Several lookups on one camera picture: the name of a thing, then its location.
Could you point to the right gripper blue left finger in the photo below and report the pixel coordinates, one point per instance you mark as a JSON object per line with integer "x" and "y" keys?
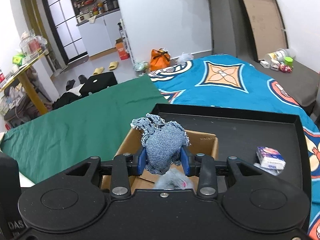
{"x": 141, "y": 160}

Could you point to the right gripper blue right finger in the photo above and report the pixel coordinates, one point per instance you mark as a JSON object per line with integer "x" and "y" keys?
{"x": 187, "y": 161}

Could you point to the fluffy blue plush toy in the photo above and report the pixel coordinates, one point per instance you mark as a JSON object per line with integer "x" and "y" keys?
{"x": 173, "y": 179}

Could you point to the denim blue plush toy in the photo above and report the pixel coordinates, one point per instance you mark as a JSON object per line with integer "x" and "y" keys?
{"x": 162, "y": 141}

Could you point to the clear plastic bag item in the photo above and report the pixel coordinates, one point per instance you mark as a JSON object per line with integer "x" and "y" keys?
{"x": 268, "y": 170}

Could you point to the tissue pack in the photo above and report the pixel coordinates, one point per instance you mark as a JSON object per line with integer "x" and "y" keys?
{"x": 270, "y": 158}

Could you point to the black dice stool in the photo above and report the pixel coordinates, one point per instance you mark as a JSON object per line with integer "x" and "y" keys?
{"x": 96, "y": 83}

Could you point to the blue patterned blanket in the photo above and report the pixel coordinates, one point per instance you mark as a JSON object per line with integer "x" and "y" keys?
{"x": 225, "y": 81}

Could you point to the black plastic tray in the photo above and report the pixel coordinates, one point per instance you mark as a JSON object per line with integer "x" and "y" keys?
{"x": 240, "y": 132}

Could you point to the yellow slipper left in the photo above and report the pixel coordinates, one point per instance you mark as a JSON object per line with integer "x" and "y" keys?
{"x": 98, "y": 71}

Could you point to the yellow slipper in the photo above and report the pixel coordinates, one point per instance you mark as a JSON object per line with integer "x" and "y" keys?
{"x": 98, "y": 71}
{"x": 113, "y": 65}

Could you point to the yellow slipper right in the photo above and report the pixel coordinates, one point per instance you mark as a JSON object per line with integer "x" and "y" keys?
{"x": 113, "y": 65}

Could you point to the orange bag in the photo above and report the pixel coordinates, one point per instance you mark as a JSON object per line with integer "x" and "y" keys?
{"x": 159, "y": 59}

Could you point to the orange cardboard box on floor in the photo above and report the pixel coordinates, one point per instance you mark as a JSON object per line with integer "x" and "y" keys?
{"x": 121, "y": 49}

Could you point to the white kitchen cabinet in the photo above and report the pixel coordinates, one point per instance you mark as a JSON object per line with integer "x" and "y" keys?
{"x": 101, "y": 35}

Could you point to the grey door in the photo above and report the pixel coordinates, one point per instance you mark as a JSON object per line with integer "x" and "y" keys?
{"x": 228, "y": 28}

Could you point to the grey bench mattress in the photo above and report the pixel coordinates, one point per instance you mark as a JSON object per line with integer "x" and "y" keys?
{"x": 301, "y": 84}

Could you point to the leaning black framed board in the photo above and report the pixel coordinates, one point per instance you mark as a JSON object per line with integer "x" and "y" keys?
{"x": 265, "y": 26}

